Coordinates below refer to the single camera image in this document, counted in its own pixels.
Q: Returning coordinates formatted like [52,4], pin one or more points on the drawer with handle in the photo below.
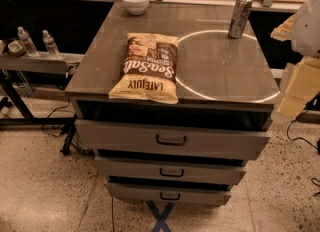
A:
[170,171]
[168,194]
[170,140]

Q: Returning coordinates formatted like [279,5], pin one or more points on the right clear water bottle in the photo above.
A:
[50,44]

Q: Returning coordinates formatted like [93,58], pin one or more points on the left clear water bottle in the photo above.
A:
[27,42]

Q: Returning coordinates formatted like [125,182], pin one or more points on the bottom drawer with handle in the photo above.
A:
[168,194]

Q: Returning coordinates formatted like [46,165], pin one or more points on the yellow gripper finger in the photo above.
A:
[303,86]
[284,30]

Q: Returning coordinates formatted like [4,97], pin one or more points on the white bowl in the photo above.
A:
[136,7]

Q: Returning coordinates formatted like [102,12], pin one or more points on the grey side bench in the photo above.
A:
[41,70]

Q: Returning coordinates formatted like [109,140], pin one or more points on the brown sea salt chip bag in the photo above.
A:
[149,69]

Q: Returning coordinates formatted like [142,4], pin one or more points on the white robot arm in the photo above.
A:
[303,30]

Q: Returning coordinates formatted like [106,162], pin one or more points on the small round dish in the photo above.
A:
[12,48]

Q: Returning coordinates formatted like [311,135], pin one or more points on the top drawer with handle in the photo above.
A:
[170,140]

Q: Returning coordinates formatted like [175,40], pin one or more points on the middle drawer with handle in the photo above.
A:
[170,171]

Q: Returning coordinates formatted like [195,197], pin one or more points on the grey drawer cabinet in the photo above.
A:
[222,83]

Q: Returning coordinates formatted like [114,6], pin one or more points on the silver redbull can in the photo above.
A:
[239,18]

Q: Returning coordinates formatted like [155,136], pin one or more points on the clear water bottle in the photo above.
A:
[50,44]
[27,42]

